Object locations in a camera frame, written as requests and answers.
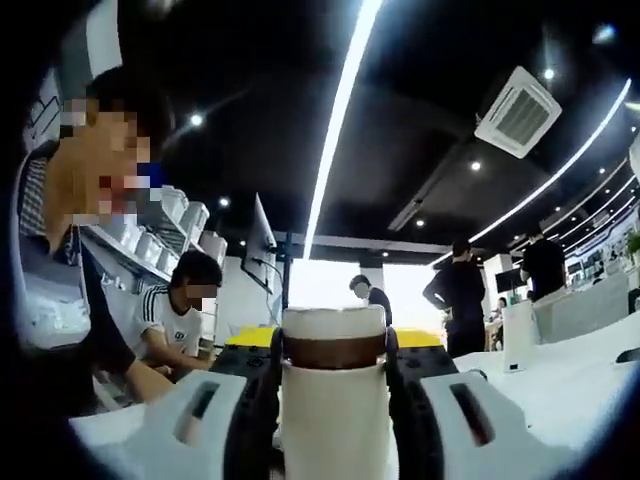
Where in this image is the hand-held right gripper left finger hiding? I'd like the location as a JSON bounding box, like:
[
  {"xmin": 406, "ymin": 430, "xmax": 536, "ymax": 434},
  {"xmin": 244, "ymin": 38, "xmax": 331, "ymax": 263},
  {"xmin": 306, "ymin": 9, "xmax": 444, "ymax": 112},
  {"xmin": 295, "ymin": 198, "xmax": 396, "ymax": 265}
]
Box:
[{"xmin": 138, "ymin": 324, "xmax": 286, "ymax": 480}]

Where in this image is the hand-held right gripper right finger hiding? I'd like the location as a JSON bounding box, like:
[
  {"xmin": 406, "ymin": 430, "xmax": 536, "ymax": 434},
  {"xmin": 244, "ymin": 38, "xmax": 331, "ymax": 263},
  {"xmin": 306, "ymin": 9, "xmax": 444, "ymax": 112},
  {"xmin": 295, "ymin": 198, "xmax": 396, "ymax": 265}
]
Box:
[{"xmin": 383, "ymin": 327, "xmax": 534, "ymax": 480}]

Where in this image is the white water cup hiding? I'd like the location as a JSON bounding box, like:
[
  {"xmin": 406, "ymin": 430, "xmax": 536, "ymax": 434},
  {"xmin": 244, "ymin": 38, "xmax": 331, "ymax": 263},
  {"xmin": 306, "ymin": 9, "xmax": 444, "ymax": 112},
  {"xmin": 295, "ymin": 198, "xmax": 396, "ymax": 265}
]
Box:
[{"xmin": 277, "ymin": 363, "xmax": 400, "ymax": 480}]

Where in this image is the white brown cup lid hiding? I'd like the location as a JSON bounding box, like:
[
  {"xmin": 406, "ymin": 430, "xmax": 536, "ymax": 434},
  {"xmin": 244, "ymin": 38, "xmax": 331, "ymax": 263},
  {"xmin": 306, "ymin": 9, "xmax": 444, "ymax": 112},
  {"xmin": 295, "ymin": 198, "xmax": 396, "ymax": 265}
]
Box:
[{"xmin": 281, "ymin": 304, "xmax": 388, "ymax": 372}]

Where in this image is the white table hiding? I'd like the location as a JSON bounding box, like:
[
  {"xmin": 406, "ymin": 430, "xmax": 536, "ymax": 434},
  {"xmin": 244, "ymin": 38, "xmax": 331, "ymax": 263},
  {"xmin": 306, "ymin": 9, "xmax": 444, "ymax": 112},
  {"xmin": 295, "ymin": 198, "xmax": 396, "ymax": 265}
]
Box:
[{"xmin": 69, "ymin": 324, "xmax": 640, "ymax": 480}]

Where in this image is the grey desk partition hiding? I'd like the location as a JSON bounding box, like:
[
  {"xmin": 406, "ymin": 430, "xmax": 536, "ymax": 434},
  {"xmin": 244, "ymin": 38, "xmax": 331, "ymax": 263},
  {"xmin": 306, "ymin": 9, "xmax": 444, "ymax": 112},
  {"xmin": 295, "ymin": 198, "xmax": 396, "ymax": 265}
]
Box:
[{"xmin": 532, "ymin": 287, "xmax": 632, "ymax": 347}]

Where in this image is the person's black shirt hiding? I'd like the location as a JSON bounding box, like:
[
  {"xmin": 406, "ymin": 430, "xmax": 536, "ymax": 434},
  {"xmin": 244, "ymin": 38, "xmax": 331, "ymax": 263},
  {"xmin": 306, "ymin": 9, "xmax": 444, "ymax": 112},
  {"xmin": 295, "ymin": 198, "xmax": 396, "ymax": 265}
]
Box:
[{"xmin": 14, "ymin": 233, "xmax": 140, "ymax": 417}]

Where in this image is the black monitor pole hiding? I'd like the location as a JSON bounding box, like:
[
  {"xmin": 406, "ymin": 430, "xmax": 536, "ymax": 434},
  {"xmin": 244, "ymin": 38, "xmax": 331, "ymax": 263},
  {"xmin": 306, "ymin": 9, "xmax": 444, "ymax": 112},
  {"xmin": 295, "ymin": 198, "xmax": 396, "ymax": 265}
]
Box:
[{"xmin": 279, "ymin": 229, "xmax": 294, "ymax": 312}]

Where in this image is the monitor on stand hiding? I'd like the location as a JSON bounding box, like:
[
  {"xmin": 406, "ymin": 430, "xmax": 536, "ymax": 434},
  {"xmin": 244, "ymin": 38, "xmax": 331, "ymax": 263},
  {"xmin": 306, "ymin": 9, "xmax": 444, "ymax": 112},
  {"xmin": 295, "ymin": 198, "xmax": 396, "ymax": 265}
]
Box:
[{"xmin": 242, "ymin": 192, "xmax": 279, "ymax": 294}]

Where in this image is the straight ceiling light strip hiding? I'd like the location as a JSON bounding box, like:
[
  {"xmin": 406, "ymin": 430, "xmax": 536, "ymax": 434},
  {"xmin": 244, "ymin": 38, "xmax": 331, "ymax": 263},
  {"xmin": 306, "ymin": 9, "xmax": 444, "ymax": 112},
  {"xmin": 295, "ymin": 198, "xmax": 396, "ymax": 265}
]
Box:
[{"xmin": 433, "ymin": 77, "xmax": 634, "ymax": 267}]

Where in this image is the ceiling air conditioner vent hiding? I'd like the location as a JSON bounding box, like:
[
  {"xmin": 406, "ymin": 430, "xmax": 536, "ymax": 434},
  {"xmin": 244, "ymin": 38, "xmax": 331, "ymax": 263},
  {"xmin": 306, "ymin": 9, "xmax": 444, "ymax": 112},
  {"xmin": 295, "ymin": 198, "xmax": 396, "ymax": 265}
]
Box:
[{"xmin": 473, "ymin": 65, "xmax": 564, "ymax": 161}]

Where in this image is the person's head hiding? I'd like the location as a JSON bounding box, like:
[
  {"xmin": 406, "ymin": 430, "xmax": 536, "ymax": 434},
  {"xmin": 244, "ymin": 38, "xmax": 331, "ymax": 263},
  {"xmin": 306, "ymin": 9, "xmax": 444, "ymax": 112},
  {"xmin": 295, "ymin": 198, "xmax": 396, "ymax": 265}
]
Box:
[{"xmin": 83, "ymin": 64, "xmax": 178, "ymax": 167}]

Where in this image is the curved ceiling light strip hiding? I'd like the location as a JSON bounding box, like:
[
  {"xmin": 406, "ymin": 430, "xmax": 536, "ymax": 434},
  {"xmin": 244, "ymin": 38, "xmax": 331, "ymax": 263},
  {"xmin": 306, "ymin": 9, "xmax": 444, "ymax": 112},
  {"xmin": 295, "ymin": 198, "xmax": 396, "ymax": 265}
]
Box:
[{"xmin": 304, "ymin": 0, "xmax": 384, "ymax": 259}]

